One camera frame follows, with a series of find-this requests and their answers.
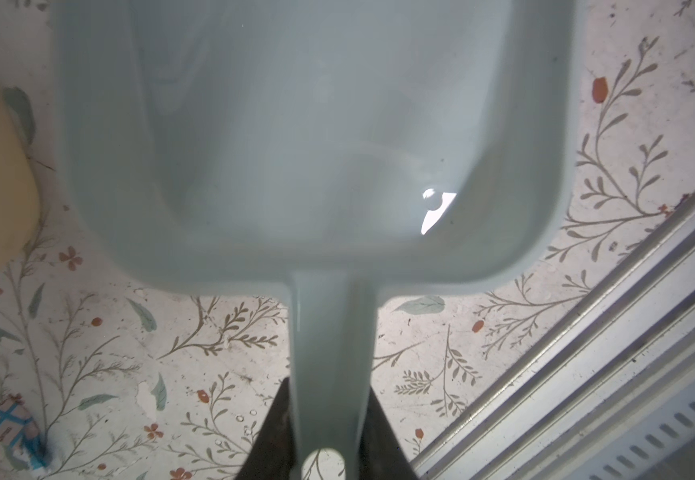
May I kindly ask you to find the grey-green plastic dustpan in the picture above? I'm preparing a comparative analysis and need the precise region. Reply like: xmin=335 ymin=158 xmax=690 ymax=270
xmin=50 ymin=1 xmax=585 ymax=479

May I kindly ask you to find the blue paper scrap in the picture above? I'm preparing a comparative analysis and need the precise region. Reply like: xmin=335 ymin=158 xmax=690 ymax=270
xmin=0 ymin=397 xmax=50 ymax=471

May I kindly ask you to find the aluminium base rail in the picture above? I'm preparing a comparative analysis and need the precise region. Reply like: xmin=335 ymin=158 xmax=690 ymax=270
xmin=413 ymin=194 xmax=695 ymax=479

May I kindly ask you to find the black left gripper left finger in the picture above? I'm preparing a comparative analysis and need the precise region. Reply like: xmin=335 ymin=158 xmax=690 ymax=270
xmin=235 ymin=377 xmax=295 ymax=480

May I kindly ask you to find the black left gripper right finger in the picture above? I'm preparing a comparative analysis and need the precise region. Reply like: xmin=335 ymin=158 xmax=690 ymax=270
xmin=359 ymin=389 xmax=419 ymax=480

